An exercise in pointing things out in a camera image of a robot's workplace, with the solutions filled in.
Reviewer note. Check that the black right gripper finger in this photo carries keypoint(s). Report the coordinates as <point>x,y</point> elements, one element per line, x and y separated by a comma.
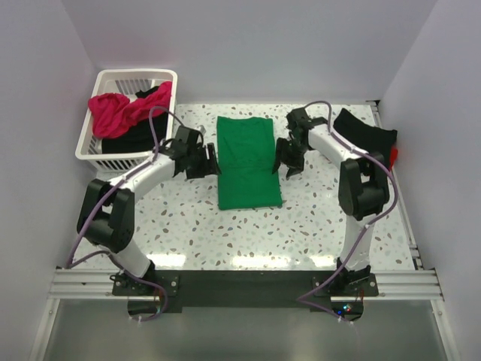
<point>280,153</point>
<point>294,169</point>

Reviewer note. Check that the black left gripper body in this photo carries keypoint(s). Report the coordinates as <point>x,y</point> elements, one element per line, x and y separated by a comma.
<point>199,165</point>

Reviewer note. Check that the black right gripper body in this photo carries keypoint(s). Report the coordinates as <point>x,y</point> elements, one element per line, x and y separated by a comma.
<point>297,151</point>

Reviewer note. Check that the green t-shirt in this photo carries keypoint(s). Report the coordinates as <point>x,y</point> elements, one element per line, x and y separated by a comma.
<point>246,152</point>

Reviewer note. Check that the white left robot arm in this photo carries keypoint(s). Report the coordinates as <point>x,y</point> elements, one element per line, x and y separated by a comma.
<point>107,215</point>

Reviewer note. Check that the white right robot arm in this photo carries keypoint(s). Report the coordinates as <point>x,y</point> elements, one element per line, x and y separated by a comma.
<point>363,188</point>

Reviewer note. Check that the black t-shirt in basket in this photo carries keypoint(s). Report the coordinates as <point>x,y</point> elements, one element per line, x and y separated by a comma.
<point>138,138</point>

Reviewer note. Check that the black folded t-shirt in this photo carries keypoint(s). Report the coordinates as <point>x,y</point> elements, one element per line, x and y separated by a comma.
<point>370,138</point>

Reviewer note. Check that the pink t-shirt in basket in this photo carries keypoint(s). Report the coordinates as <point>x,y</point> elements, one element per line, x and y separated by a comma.
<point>113,114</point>

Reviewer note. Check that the red folded t-shirt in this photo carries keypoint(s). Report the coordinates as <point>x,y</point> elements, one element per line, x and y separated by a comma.
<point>393,157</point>

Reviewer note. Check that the white plastic laundry basket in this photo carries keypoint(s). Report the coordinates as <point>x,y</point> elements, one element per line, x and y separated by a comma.
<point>126,82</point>

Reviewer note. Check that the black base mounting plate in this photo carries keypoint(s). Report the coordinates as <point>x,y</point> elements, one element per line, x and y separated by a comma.
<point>171,291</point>

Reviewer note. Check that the aluminium front rail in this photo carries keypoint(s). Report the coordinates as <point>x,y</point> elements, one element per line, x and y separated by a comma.
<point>392,285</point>

